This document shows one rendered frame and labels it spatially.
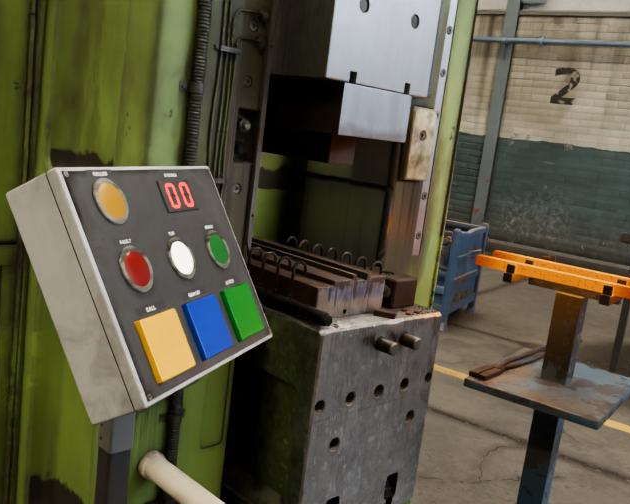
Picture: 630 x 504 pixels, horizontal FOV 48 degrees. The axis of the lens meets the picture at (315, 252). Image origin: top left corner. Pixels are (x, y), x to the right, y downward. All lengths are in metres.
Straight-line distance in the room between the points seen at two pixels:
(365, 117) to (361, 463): 0.70
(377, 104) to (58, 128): 0.66
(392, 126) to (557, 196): 7.64
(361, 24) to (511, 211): 7.93
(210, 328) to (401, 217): 0.89
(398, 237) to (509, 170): 7.50
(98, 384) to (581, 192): 8.34
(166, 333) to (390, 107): 0.75
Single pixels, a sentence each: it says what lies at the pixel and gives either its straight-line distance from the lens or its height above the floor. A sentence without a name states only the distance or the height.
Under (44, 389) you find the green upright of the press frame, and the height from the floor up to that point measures 0.64.
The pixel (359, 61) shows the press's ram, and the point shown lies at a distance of 1.35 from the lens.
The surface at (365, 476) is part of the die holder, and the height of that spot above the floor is 0.58.
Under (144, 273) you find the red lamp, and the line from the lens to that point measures 0.86.
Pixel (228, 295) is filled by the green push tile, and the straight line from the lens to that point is 0.99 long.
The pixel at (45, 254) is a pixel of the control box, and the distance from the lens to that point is 0.84.
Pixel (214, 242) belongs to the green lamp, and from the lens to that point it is 1.02.
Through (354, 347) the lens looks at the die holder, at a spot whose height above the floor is 0.87.
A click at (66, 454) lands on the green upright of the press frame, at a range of 1.70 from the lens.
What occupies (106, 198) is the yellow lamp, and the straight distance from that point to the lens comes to 0.85.
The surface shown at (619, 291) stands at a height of 1.02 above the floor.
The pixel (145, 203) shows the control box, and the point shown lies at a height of 1.16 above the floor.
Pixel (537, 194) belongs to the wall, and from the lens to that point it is 9.09.
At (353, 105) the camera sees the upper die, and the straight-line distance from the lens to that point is 1.34.
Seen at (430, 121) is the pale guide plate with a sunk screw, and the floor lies 1.33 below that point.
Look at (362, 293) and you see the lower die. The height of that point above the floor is 0.96.
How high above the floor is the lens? 1.28
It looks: 10 degrees down
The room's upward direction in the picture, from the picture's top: 7 degrees clockwise
